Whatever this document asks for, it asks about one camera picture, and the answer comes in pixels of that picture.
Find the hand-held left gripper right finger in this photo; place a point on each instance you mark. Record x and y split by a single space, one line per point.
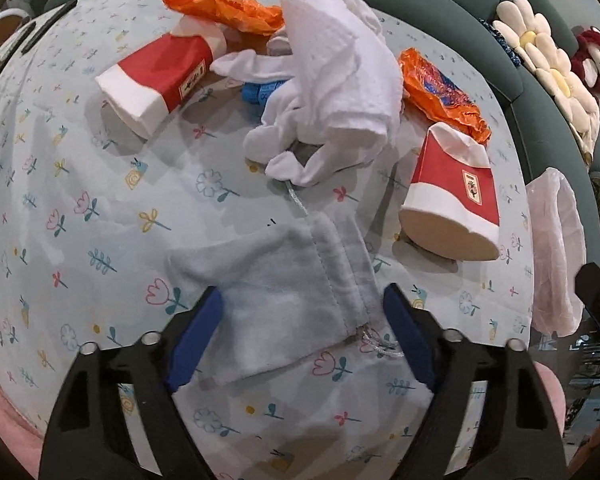
405 330

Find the white flower cushion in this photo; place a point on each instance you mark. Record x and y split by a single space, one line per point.
560 80
527 37

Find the red and white paper cup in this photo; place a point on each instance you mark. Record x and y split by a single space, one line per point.
150 75
450 180

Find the floral tablecloth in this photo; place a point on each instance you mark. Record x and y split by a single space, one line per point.
105 210

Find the dark green sofa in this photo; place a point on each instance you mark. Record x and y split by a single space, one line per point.
455 10

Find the black slender tool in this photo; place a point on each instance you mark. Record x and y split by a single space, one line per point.
50 26
11 54

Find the pink fabric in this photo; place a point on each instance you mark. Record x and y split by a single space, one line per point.
0 410

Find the orange wrapper with blue print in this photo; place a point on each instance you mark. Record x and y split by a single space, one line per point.
430 85

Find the white waffle towel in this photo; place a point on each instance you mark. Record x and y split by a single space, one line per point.
340 60

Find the plain orange wrapper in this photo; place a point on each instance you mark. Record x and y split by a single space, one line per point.
230 5

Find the blue beaded item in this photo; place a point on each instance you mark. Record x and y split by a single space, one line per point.
500 40

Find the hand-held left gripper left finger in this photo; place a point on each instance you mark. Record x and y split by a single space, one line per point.
200 325

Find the pink plastic bag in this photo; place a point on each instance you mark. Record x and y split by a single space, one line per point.
550 260

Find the red plush toy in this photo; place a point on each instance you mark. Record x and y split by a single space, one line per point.
592 60

